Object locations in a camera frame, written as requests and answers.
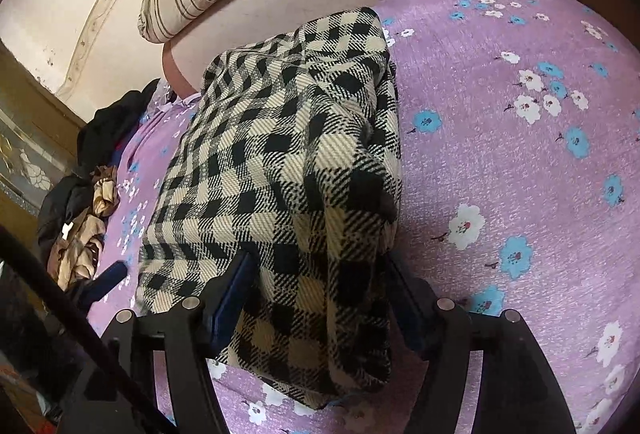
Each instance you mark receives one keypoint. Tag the brown garment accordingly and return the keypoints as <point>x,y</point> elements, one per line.
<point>82,239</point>

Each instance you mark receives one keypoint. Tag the wooden door with glass panels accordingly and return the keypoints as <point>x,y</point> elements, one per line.
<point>20,149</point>

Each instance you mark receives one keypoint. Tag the dark jacket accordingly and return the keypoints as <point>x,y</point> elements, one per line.
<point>65,209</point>

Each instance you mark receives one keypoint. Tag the black and cream checkered coat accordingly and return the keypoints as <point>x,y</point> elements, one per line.
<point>280,154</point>

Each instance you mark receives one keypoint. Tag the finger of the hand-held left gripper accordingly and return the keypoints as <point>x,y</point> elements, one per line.
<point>107,281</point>

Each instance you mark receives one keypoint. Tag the purple floral bed sheet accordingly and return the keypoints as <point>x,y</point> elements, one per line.
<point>500,164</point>

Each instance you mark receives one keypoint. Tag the black garment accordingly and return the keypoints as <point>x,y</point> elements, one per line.
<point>112,124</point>

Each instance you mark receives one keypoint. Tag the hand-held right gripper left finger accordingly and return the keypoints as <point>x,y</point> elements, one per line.
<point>230,295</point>

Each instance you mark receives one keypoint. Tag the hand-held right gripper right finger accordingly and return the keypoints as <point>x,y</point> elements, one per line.
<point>406,314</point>

